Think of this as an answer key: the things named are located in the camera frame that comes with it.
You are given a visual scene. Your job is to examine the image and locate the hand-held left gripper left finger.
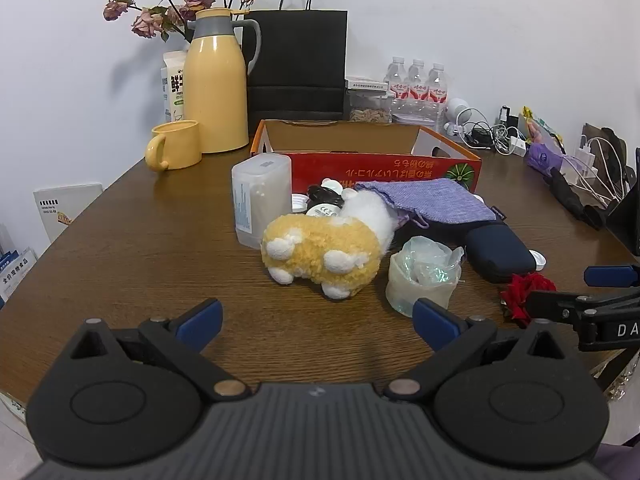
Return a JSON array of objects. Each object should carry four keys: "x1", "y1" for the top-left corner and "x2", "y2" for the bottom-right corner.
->
[{"x1": 70, "y1": 298, "x2": 251, "y2": 402}]

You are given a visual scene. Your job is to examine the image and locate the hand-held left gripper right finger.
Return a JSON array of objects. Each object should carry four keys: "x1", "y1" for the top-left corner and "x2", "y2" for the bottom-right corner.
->
[{"x1": 382, "y1": 298, "x2": 566, "y2": 403}]

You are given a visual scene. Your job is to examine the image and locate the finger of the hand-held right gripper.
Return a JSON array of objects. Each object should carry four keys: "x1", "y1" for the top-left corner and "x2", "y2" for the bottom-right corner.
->
[
  {"x1": 583, "y1": 264, "x2": 640, "y2": 289},
  {"x1": 525, "y1": 289, "x2": 640, "y2": 332}
]

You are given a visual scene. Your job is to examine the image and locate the red artificial rose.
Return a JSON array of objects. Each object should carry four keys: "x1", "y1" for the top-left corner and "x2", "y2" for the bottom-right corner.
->
[{"x1": 500, "y1": 272, "x2": 557, "y2": 328}]

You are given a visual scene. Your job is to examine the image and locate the clear cup with plastic wrap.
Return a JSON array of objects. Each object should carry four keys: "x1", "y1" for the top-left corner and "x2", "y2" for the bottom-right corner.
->
[{"x1": 385, "y1": 236, "x2": 466, "y2": 318}]

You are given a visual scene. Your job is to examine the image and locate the dark blue zip case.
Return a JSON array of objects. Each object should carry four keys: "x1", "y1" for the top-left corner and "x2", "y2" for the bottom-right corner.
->
[{"x1": 462, "y1": 222, "x2": 530, "y2": 284}]

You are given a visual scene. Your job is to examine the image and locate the purple knit pouch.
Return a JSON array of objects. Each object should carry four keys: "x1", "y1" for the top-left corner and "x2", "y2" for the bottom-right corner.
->
[{"x1": 354, "y1": 178, "x2": 507, "y2": 230}]

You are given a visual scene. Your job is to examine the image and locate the clear cotton swab container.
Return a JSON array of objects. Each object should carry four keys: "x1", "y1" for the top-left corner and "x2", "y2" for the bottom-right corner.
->
[{"x1": 231, "y1": 154, "x2": 293, "y2": 250}]

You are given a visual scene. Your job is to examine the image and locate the yellow white plush toy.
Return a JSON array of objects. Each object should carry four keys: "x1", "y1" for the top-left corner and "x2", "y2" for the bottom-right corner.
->
[{"x1": 261, "y1": 187, "x2": 397, "y2": 301}]

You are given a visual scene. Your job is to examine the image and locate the orange red cardboard box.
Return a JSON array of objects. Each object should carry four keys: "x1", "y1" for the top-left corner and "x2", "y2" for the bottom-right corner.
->
[{"x1": 250, "y1": 119, "x2": 483, "y2": 202}]

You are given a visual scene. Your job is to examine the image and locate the black braided cable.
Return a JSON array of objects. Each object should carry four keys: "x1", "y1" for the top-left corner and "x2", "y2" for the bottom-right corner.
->
[{"x1": 306, "y1": 185, "x2": 347, "y2": 207}]

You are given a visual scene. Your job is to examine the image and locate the black flat panel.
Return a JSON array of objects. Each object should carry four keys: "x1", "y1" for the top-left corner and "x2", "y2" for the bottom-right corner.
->
[{"x1": 606, "y1": 147, "x2": 640, "y2": 257}]

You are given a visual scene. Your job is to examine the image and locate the dark folded umbrella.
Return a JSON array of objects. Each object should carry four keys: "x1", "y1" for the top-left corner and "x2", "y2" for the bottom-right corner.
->
[{"x1": 550, "y1": 167, "x2": 608, "y2": 231}]

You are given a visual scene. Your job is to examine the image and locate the brown paper bag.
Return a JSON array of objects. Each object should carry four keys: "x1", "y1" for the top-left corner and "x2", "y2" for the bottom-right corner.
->
[{"x1": 580, "y1": 122, "x2": 629, "y2": 201}]

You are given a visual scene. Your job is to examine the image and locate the purple fabric pouch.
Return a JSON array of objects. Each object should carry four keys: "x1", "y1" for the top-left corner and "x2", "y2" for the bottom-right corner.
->
[{"x1": 525, "y1": 142, "x2": 592, "y2": 177}]

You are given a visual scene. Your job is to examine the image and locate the colourful snack packet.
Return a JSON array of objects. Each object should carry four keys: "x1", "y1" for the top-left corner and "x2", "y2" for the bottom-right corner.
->
[{"x1": 520, "y1": 106, "x2": 566, "y2": 154}]

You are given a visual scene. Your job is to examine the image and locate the yellow ceramic mug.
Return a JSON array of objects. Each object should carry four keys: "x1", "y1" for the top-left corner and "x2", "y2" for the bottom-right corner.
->
[{"x1": 145, "y1": 120, "x2": 203, "y2": 172}]

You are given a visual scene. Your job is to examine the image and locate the blue white packets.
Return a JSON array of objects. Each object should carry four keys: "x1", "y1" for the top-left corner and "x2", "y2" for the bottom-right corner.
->
[{"x1": 0, "y1": 247, "x2": 39, "y2": 307}]

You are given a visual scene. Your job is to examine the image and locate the white robot-shaped gadget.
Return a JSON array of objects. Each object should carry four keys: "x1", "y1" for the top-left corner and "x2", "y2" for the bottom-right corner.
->
[{"x1": 444, "y1": 97, "x2": 474, "y2": 136}]

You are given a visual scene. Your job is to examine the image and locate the clear jar of seeds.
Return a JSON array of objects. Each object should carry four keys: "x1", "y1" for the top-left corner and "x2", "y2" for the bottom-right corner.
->
[{"x1": 348, "y1": 89, "x2": 393, "y2": 123}]

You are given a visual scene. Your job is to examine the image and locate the yellow thermos jug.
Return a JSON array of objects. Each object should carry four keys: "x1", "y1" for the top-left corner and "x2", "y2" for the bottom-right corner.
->
[{"x1": 183, "y1": 8, "x2": 262, "y2": 154}]

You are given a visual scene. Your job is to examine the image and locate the white milk carton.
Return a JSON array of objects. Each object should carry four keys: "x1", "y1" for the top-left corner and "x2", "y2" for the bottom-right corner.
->
[{"x1": 161, "y1": 51, "x2": 188, "y2": 123}]

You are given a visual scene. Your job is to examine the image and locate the white flat carton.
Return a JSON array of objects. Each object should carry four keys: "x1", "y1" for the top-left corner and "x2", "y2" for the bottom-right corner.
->
[{"x1": 345, "y1": 77, "x2": 390, "y2": 92}]

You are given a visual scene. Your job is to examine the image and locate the black paper bag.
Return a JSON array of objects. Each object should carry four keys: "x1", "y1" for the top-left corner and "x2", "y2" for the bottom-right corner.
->
[{"x1": 241, "y1": 0, "x2": 349, "y2": 122}]

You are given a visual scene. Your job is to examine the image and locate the white chargers with cables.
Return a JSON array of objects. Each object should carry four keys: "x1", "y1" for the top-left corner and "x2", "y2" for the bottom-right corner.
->
[{"x1": 574, "y1": 136, "x2": 632, "y2": 207}]

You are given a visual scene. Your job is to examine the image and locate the tangle of charger cables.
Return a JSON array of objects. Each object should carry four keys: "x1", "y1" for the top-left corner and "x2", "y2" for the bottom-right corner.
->
[{"x1": 464, "y1": 119, "x2": 532, "y2": 157}]

